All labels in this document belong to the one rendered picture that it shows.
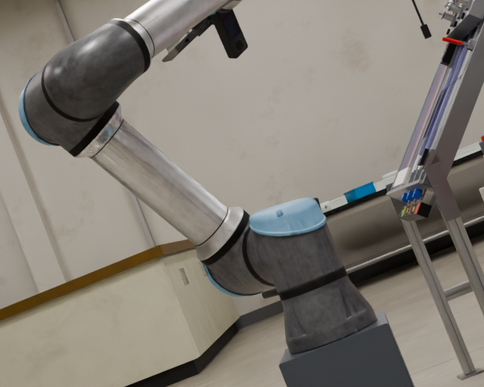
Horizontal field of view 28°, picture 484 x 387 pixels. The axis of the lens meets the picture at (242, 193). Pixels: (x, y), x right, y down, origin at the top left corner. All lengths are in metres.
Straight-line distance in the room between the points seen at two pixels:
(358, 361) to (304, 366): 0.08
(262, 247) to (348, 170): 8.24
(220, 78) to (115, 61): 8.49
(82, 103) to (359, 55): 8.48
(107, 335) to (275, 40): 3.93
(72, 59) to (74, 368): 6.09
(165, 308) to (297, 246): 5.75
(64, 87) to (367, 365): 0.62
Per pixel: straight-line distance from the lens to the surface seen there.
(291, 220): 1.52
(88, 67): 1.46
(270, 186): 9.81
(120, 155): 1.57
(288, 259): 1.52
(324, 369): 1.50
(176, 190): 1.59
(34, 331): 7.53
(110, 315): 7.35
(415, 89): 9.86
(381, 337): 1.49
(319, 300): 1.52
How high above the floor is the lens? 0.73
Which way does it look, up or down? 3 degrees up
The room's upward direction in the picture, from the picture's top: 22 degrees counter-clockwise
